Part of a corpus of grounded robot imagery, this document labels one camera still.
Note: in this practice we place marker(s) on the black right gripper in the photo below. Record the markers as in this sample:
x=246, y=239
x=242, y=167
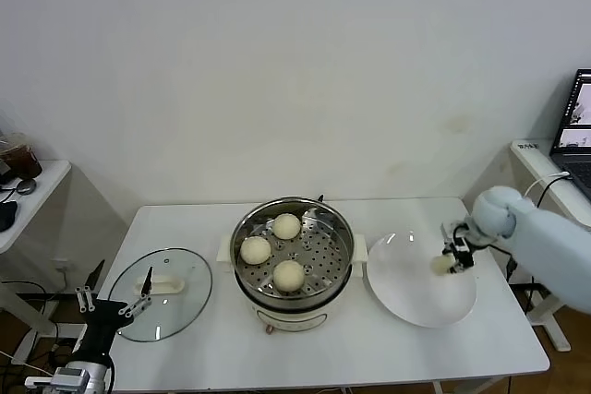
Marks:
x=466, y=239

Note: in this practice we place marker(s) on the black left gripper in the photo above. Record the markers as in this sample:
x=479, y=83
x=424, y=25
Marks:
x=104, y=320

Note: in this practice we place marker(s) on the white steamed baozi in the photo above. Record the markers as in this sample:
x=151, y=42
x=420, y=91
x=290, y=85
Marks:
x=255, y=250
x=439, y=266
x=288, y=275
x=286, y=226

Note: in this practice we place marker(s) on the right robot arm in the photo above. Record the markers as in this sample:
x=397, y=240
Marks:
x=545, y=237

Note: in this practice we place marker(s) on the stainless steel steamer pot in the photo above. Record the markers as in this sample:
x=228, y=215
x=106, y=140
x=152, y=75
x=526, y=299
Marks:
x=323, y=251

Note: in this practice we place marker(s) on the white round plate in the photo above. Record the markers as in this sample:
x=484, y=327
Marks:
x=415, y=292

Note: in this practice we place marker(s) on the white side table with laptop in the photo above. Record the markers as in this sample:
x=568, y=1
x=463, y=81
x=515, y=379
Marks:
x=538, y=163

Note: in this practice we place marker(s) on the white side table with cup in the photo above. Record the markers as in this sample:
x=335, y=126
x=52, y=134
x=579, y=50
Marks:
x=41, y=182

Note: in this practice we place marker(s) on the small label sticker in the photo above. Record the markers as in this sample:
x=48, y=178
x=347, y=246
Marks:
x=527, y=146

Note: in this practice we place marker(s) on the black computer mouse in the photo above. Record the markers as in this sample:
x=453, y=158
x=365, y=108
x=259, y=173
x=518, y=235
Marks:
x=5, y=216

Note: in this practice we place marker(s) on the round grey disc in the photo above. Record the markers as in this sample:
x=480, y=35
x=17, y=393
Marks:
x=25, y=186

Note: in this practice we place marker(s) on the dark laptop computer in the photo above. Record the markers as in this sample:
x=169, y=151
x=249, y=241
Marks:
x=577, y=163

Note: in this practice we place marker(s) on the plastic cup of iced coffee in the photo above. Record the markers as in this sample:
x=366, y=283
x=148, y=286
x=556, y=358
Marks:
x=23, y=161

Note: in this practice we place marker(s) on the white wall socket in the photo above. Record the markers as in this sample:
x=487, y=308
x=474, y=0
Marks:
x=61, y=267

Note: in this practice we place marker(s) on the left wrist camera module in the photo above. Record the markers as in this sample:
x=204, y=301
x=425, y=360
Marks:
x=69, y=378

